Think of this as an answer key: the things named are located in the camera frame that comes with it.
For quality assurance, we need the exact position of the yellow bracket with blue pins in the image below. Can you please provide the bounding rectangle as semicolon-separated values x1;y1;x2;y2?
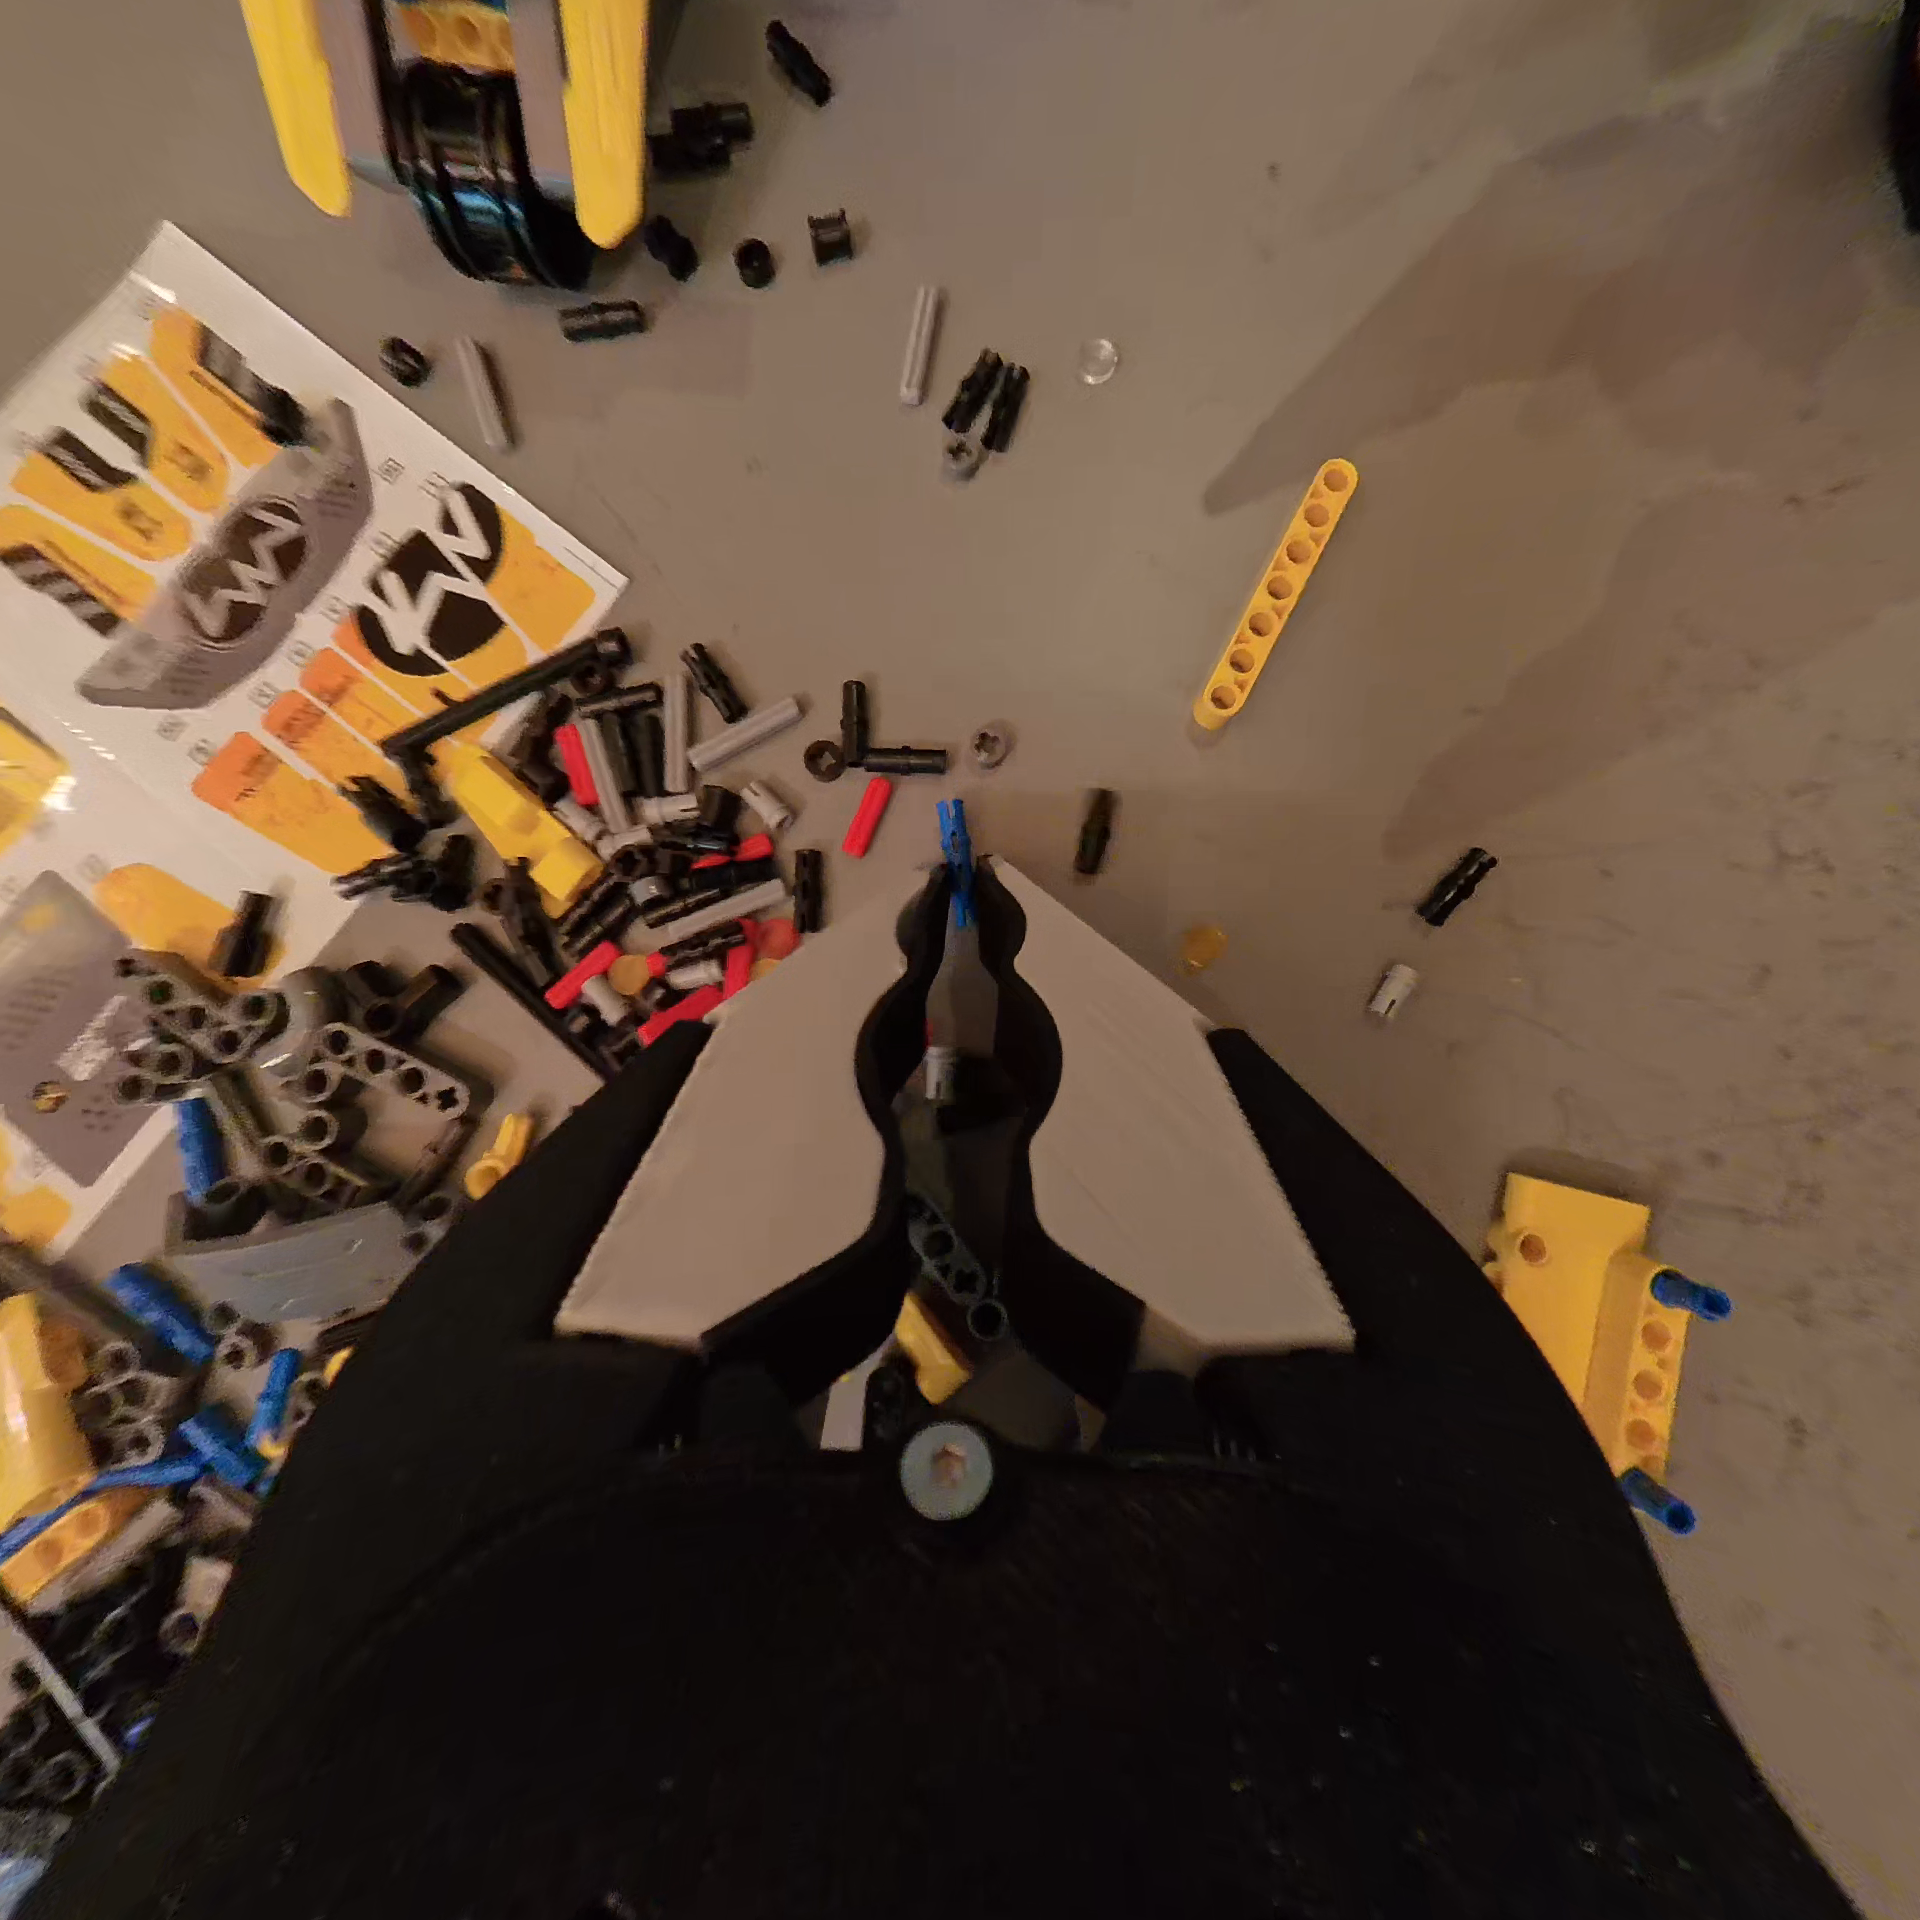
1479;1171;1737;1538

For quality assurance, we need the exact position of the yellow long holed beam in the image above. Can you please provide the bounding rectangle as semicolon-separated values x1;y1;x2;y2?
1191;458;1360;733

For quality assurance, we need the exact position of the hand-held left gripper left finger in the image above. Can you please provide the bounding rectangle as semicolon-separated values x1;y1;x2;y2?
553;867;961;1408

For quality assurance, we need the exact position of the yellow and black model part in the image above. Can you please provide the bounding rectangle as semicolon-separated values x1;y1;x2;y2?
238;0;655;290

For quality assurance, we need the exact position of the black plastic connector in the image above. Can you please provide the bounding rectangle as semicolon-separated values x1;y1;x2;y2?
647;99;758;172

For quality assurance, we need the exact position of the dark grey holed beam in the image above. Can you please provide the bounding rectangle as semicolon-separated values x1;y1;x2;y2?
900;1197;1009;1339

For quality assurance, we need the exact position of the pile of small plastic pins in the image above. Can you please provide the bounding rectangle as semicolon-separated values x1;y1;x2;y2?
336;626;829;1076

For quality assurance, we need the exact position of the yellow printed sticker sheet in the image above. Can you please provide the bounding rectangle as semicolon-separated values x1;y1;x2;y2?
0;219;632;904

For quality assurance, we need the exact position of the grey printed sticker sheet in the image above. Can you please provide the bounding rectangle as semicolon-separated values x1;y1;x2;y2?
0;704;290;1263

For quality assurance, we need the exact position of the pile of grey building beams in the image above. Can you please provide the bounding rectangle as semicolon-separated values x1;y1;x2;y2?
0;959;543;1849

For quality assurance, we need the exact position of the black angled connector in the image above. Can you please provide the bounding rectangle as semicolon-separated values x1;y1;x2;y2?
801;680;950;784

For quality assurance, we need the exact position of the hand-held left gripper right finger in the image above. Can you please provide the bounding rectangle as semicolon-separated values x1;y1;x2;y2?
965;852;1360;1408

